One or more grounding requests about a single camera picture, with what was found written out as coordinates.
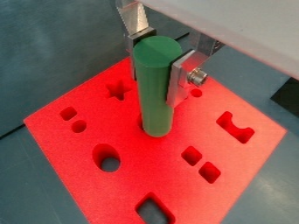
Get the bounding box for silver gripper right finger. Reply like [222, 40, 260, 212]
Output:
[165, 31, 224, 108]

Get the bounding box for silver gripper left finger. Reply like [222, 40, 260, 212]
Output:
[116, 0, 156, 80]

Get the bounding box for green round cylinder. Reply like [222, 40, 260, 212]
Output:
[133, 36, 182, 137]

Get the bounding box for red foam shape board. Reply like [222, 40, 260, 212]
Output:
[24, 60, 285, 224]

